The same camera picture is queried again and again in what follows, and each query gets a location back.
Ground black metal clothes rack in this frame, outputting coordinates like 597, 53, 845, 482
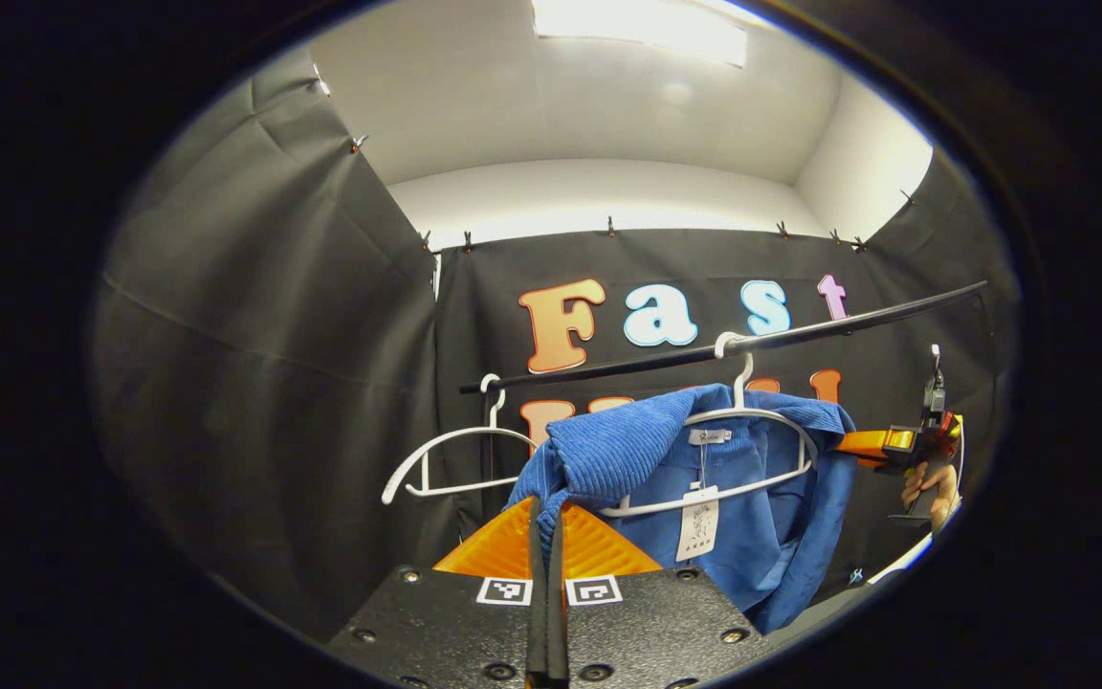
458, 280, 989, 484

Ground blue corduroy jacket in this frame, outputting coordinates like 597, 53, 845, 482
505, 383, 858, 637

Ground black backdrop cloth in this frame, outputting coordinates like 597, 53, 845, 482
92, 48, 1021, 642

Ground white table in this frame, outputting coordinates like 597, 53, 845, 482
867, 531, 937, 585

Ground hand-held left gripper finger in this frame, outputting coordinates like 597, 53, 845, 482
326, 496, 552, 689
548, 502, 772, 689

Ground white plastic clothes hanger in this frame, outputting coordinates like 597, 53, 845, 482
381, 373, 538, 506
599, 332, 820, 518

